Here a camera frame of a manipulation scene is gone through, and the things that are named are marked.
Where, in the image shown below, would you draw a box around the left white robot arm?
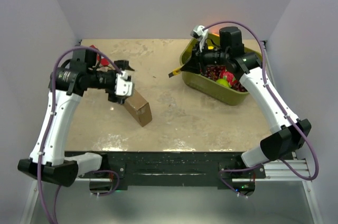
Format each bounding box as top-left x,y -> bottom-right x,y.
17,46 -> 134,187

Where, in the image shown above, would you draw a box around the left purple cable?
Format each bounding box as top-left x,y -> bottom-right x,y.
36,45 -> 125,224

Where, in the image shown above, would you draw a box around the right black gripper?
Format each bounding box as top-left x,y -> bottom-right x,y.
182,41 -> 229,74

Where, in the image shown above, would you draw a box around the aluminium rail frame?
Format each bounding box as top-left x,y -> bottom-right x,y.
260,40 -> 313,181

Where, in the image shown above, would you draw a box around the brown cardboard express box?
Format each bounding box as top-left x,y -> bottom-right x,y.
124,90 -> 153,127

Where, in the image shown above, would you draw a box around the small dark red grapes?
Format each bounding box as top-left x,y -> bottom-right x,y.
231,81 -> 247,92

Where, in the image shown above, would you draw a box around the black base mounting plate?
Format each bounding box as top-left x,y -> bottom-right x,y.
82,152 -> 266,193

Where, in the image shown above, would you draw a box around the dark red grape bunch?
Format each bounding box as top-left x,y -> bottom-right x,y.
202,66 -> 226,81

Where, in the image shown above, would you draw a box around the yellow utility knife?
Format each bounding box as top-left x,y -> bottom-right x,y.
168,68 -> 182,78

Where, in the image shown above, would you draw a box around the green lime front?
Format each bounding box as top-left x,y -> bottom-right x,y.
216,78 -> 231,88

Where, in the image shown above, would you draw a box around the olive green plastic bin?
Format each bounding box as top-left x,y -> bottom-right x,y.
179,27 -> 261,106

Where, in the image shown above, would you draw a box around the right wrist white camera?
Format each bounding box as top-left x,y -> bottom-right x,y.
190,25 -> 209,52

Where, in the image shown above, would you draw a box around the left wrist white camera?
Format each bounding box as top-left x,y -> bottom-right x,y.
114,71 -> 134,98

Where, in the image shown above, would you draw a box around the pink dragon fruit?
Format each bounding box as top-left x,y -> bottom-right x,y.
219,69 -> 237,87

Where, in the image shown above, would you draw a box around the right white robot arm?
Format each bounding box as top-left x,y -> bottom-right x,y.
181,25 -> 311,178

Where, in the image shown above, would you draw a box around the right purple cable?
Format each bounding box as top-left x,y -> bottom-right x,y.
203,21 -> 320,198

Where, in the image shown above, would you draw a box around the wrist white camera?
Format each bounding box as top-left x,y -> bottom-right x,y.
190,25 -> 209,52
114,71 -> 134,98

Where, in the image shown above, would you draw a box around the purple cable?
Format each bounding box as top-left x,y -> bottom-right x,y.
203,21 -> 320,198
36,45 -> 125,224

